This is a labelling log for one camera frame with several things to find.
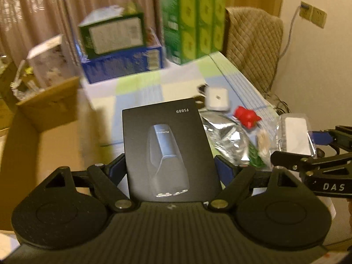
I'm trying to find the chair with quilted cover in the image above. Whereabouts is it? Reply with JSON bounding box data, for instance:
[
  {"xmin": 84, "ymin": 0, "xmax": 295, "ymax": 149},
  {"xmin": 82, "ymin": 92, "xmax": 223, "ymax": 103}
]
[{"xmin": 224, "ymin": 6, "xmax": 284, "ymax": 94}]

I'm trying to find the power cable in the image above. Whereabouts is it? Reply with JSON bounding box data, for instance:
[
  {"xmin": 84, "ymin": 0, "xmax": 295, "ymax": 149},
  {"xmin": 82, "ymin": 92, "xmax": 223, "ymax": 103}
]
[{"xmin": 279, "ymin": 3, "xmax": 303, "ymax": 61}]

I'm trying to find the brown curtain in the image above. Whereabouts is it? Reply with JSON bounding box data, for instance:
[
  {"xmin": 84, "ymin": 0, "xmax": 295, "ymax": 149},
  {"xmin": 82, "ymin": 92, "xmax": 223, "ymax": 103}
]
[{"xmin": 0, "ymin": 0, "xmax": 209, "ymax": 61}]

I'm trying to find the black shaver box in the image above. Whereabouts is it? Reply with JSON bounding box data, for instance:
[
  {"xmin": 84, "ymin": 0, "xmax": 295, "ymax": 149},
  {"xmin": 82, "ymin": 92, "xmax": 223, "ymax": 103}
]
[{"xmin": 122, "ymin": 97, "xmax": 223, "ymax": 202}]

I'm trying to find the silver foil bag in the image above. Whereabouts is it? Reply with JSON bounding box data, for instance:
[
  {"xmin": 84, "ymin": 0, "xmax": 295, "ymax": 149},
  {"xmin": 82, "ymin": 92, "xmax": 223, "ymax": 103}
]
[{"xmin": 199, "ymin": 110, "xmax": 266, "ymax": 168}]

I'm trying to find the red boot toy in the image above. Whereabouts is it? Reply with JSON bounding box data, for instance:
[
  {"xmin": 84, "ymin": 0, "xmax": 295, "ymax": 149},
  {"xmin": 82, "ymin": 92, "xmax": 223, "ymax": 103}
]
[{"xmin": 233, "ymin": 106, "xmax": 262, "ymax": 129}]

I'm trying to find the small beige figure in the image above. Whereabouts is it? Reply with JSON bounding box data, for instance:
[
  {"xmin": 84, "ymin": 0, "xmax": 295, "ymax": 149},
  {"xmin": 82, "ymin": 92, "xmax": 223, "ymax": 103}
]
[{"xmin": 257, "ymin": 130, "xmax": 270, "ymax": 156}]

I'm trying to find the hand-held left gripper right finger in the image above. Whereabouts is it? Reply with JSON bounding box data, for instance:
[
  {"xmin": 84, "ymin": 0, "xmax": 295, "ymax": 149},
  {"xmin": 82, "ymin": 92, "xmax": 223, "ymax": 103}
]
[{"xmin": 208, "ymin": 155, "xmax": 301, "ymax": 212}]

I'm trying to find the small green toy piece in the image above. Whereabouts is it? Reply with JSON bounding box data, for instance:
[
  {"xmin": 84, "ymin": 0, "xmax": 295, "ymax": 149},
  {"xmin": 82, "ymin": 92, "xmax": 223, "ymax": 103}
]
[{"xmin": 249, "ymin": 146, "xmax": 267, "ymax": 168}]

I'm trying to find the dark green carton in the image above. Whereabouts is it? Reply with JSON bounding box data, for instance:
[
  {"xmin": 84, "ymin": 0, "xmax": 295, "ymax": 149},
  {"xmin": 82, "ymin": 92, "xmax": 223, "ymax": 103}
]
[{"xmin": 78, "ymin": 4, "xmax": 147, "ymax": 59}]

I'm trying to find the clear plastic packet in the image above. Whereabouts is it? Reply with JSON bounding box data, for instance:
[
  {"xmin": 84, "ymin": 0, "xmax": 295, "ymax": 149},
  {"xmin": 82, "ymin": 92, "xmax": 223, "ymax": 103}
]
[{"xmin": 278, "ymin": 113, "xmax": 317, "ymax": 157}]

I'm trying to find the green tissue multipack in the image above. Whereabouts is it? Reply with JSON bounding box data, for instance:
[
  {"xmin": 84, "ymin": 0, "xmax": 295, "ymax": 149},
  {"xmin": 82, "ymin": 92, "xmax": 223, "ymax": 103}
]
[{"xmin": 159, "ymin": 0, "xmax": 227, "ymax": 66}]

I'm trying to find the blue carton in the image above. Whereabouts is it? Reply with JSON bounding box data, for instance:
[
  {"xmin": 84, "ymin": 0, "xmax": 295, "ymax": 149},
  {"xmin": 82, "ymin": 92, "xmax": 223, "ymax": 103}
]
[{"xmin": 81, "ymin": 29, "xmax": 165, "ymax": 84}]

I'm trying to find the white square night light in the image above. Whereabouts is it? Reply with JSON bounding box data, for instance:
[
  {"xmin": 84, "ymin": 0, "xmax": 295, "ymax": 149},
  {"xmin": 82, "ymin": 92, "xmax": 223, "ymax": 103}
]
[{"xmin": 206, "ymin": 86, "xmax": 230, "ymax": 111}]

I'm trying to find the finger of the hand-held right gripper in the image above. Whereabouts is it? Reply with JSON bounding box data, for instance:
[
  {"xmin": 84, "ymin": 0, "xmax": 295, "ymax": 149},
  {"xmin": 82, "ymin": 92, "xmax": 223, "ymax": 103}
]
[
  {"xmin": 271, "ymin": 151, "xmax": 319, "ymax": 171},
  {"xmin": 309, "ymin": 126, "xmax": 352, "ymax": 153}
]

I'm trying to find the checked tablecloth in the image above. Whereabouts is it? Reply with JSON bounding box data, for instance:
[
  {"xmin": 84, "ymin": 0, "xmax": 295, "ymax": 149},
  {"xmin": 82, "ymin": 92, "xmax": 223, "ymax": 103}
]
[{"xmin": 80, "ymin": 51, "xmax": 284, "ymax": 198}]

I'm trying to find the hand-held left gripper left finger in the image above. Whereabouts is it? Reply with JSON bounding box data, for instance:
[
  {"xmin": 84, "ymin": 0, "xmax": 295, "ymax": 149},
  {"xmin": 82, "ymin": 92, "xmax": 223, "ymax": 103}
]
[{"xmin": 42, "ymin": 154, "xmax": 135, "ymax": 213}]

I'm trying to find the cardboard box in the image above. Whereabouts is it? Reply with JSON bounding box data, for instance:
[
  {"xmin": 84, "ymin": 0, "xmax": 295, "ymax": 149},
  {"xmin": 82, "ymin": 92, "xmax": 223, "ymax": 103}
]
[{"xmin": 0, "ymin": 76, "xmax": 130, "ymax": 231}]

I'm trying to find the wall socket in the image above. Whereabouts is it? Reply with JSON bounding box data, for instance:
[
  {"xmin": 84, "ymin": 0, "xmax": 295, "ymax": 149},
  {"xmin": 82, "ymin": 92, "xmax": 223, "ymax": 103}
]
[{"xmin": 299, "ymin": 1, "xmax": 328, "ymax": 28}]

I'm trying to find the white carton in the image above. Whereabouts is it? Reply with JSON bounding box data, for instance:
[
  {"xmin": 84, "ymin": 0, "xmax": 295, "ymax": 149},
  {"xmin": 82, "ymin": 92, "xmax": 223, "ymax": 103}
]
[{"xmin": 27, "ymin": 34, "xmax": 80, "ymax": 88}]

